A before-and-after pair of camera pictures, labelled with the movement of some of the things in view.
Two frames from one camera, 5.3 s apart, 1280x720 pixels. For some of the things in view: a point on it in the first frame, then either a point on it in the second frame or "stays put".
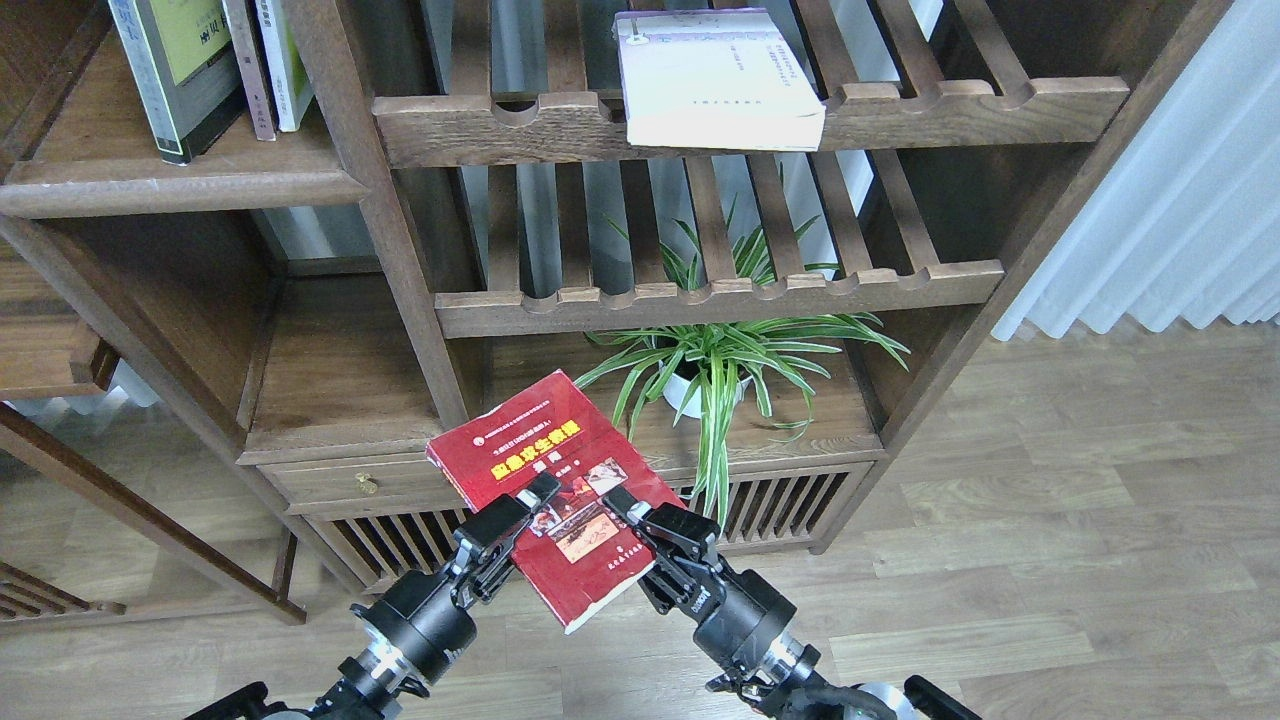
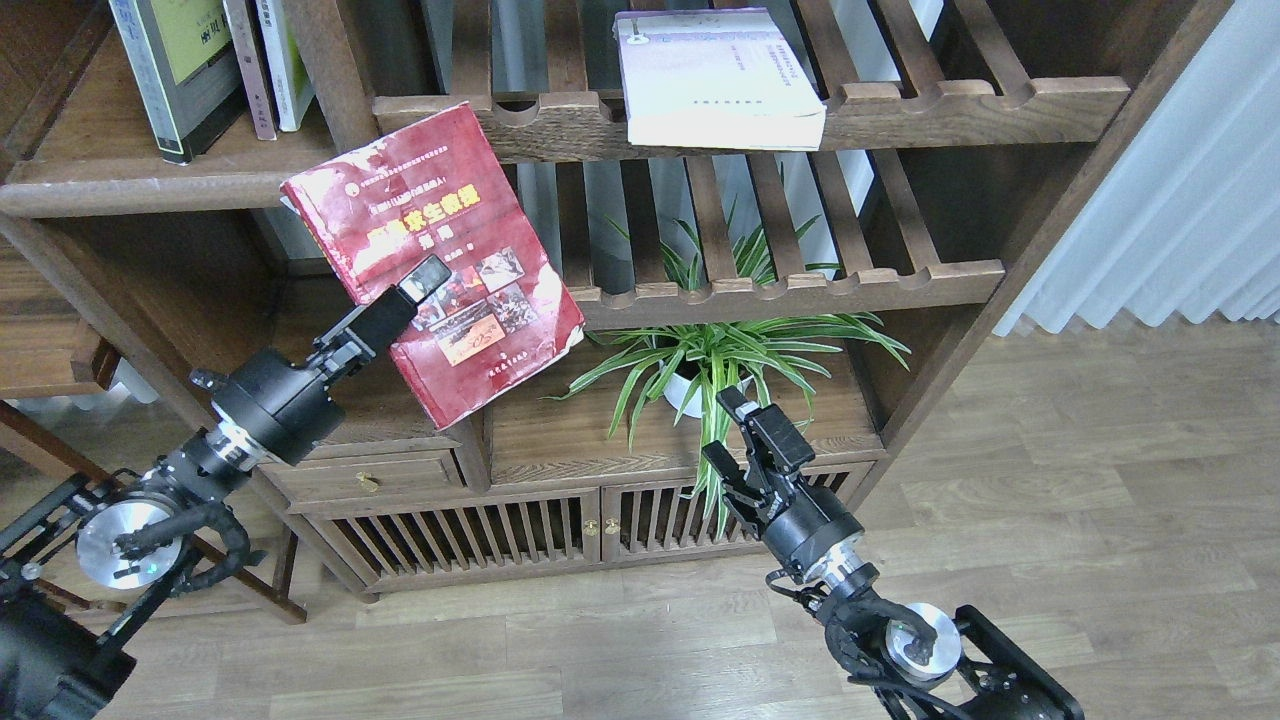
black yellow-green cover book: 185,67 stays put
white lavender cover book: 716,78 stays put
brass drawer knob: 366,487 stays put
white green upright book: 288,81 stays put
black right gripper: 736,615 -> 801,518
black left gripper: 422,623 -> 272,406
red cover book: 577,552 -> 438,187
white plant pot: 678,391 stays put
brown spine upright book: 241,27 stays put
